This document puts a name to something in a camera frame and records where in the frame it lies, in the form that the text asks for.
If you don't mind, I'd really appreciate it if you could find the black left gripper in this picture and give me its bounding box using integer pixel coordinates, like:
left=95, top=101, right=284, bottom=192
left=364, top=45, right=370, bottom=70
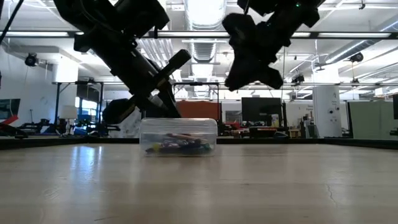
left=93, top=40, right=192, bottom=125

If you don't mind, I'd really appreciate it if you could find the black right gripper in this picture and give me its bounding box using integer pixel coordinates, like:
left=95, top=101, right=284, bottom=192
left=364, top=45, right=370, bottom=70
left=222, top=12, right=299, bottom=91

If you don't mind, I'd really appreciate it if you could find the clear plastic supply box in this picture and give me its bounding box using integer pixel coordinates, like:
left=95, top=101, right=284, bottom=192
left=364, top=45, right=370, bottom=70
left=139, top=118, right=218, bottom=157

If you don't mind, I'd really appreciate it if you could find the orange partition panel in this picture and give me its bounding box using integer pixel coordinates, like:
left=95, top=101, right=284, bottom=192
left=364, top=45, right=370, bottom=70
left=175, top=100, right=222, bottom=121

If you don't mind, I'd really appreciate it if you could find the black monitor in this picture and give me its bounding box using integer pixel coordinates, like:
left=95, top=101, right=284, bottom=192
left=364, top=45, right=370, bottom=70
left=241, top=96, right=283, bottom=129

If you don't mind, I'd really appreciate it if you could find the black overhead beam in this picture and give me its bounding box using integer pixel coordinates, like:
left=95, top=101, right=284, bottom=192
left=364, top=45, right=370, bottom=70
left=0, top=30, right=398, bottom=40

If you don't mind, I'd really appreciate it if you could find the white lamp shade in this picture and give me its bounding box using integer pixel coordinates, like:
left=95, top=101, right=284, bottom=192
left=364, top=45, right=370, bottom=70
left=58, top=105, right=78, bottom=121

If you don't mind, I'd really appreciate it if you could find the white round column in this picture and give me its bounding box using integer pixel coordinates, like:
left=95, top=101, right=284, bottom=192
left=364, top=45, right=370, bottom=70
left=312, top=85, right=341, bottom=138

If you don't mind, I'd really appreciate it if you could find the silver ventilation duct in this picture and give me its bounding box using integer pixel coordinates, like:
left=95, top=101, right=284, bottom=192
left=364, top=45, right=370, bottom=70
left=183, top=0, right=228, bottom=63

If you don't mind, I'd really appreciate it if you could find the black metal table frame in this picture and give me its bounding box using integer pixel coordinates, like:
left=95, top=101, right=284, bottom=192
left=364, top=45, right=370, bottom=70
left=0, top=136, right=398, bottom=151

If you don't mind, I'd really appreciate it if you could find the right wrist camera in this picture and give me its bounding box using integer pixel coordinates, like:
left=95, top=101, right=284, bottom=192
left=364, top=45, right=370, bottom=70
left=292, top=0, right=322, bottom=29

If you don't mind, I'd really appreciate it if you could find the black background stand frame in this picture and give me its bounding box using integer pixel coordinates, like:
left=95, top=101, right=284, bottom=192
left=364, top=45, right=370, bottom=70
left=54, top=81, right=105, bottom=125

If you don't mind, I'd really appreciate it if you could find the green partition wall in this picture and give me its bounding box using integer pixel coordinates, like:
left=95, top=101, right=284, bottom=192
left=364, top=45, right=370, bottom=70
left=347, top=101, right=398, bottom=140

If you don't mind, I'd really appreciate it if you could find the dark wall screen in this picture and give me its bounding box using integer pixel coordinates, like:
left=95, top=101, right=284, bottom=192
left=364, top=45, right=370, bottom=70
left=0, top=98, right=21, bottom=121

